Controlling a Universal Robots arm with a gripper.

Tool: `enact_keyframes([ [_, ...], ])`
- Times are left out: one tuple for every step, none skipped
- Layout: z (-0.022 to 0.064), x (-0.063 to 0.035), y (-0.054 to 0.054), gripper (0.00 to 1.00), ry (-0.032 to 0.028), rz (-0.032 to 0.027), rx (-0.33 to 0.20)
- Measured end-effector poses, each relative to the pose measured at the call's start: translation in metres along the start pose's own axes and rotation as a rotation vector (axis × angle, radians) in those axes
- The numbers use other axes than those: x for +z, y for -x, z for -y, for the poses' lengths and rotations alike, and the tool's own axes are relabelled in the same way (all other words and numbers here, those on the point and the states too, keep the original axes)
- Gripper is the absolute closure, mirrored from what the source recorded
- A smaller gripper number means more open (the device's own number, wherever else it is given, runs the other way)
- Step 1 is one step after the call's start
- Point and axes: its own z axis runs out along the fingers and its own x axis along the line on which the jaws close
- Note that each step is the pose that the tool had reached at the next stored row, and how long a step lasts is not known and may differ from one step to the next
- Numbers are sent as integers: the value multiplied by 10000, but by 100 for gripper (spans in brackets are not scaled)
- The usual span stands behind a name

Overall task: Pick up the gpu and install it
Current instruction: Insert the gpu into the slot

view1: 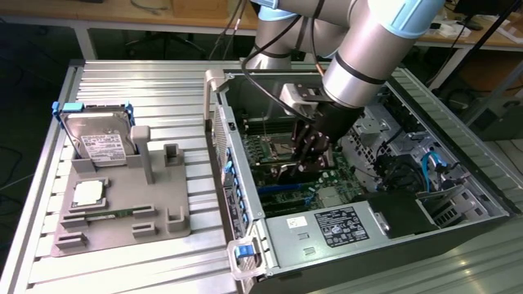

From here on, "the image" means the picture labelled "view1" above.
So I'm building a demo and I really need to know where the metal disk bay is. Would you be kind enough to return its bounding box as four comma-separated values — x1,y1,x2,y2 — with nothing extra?
342,104,429,172

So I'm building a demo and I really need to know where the grey metal box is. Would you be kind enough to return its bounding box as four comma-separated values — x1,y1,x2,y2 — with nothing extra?
465,97,523,141

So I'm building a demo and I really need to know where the open PC case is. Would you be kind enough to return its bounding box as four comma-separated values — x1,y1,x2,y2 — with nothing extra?
202,66,523,294

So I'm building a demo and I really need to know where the green motherboard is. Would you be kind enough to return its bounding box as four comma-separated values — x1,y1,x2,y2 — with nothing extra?
240,122,368,216

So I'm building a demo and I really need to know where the silver chipset heat sink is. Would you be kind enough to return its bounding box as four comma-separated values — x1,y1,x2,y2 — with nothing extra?
316,187,344,206

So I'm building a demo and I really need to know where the hard disk with blue caddy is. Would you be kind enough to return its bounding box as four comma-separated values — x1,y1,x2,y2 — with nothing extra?
50,99,138,168

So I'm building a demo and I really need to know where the black plastic shroud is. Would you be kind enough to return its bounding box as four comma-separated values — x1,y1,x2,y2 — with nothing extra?
354,191,441,240

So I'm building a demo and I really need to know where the blue wire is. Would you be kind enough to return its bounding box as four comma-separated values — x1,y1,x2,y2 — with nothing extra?
420,151,445,193

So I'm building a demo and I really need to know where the blue expansion slot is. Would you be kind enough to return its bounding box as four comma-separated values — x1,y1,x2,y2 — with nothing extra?
257,183,305,195

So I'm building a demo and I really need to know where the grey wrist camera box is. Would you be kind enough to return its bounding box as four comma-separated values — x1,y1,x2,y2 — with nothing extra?
278,83,330,116

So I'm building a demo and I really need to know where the CPU socket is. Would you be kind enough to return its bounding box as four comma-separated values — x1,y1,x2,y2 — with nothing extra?
264,137,296,160

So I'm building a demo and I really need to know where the black chair base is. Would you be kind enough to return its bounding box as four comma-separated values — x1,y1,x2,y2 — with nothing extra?
124,30,208,61

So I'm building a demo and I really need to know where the thin hanging cable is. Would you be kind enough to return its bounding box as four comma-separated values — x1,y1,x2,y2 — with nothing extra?
212,0,248,61

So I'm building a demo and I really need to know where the white foam tray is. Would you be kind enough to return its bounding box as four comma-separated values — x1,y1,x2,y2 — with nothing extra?
428,20,467,39

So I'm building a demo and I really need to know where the Nvidia graphics card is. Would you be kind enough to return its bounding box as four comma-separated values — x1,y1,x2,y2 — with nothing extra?
252,159,328,186

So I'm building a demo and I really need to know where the grey parts rack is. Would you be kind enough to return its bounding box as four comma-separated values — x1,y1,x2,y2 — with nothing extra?
50,125,192,258

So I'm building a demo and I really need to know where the black wire bundle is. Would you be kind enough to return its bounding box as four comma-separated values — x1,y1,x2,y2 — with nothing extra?
373,154,424,192

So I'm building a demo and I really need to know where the black monitor stand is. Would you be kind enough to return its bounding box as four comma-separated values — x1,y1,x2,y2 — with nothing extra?
452,0,485,31

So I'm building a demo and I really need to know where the wooden lab desk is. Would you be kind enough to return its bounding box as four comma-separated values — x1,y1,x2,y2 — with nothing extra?
0,0,258,61
412,0,523,89

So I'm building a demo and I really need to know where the grey power supply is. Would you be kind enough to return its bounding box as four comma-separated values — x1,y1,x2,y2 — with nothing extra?
264,202,389,268

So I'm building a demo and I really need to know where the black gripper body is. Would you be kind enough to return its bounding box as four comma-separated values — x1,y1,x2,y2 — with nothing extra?
313,101,366,146

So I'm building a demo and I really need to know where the green RAM stick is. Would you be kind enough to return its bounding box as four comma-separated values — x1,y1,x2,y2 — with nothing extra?
64,205,153,220

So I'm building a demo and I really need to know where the black slanted pole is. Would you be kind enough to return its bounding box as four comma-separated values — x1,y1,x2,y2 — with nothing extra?
471,0,523,58

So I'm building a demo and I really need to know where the silver CPU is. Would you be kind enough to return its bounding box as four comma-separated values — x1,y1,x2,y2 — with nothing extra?
72,180,106,206

